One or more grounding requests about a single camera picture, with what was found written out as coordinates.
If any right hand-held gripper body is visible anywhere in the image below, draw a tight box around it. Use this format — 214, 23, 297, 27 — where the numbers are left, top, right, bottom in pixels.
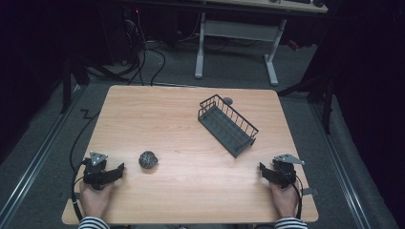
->
271, 154, 306, 189

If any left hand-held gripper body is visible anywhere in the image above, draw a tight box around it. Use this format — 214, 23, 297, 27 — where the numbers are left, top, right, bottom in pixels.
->
82, 151, 110, 192

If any steel wool scouring ball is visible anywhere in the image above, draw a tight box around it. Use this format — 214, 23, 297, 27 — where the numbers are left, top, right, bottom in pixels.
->
138, 150, 160, 170

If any black wire basket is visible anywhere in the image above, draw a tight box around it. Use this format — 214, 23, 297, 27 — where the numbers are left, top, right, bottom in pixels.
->
197, 94, 260, 159

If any person's right hand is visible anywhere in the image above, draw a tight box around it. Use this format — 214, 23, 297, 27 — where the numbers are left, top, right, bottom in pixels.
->
268, 178, 301, 221

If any person's left hand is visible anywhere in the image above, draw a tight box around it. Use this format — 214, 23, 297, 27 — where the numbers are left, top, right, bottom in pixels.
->
78, 180, 115, 221

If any grey tape tab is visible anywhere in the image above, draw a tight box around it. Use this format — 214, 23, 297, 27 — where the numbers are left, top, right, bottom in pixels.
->
300, 187, 319, 197

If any black metal stand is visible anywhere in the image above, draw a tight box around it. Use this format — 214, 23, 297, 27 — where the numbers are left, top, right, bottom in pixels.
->
59, 52, 130, 115
276, 71, 336, 135

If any right hand-held gripper black cable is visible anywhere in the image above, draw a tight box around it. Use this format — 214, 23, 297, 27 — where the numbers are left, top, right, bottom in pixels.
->
280, 165, 304, 220

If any hand-held gripper black cable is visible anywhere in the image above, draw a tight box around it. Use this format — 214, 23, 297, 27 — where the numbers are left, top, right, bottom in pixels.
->
69, 109, 102, 223
280, 165, 304, 220

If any left hand-held gripper black cable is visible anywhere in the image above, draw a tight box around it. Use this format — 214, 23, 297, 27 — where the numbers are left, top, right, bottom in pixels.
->
69, 109, 102, 223

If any grey metal floor rail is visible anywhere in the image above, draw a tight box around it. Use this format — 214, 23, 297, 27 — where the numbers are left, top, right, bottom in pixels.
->
309, 100, 374, 229
0, 85, 84, 225

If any bundle of black floor cables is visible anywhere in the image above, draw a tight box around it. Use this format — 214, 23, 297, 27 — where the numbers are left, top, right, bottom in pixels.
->
122, 8, 167, 87

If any white frame desk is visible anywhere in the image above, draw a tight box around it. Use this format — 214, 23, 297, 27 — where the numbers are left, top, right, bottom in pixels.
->
194, 0, 330, 88

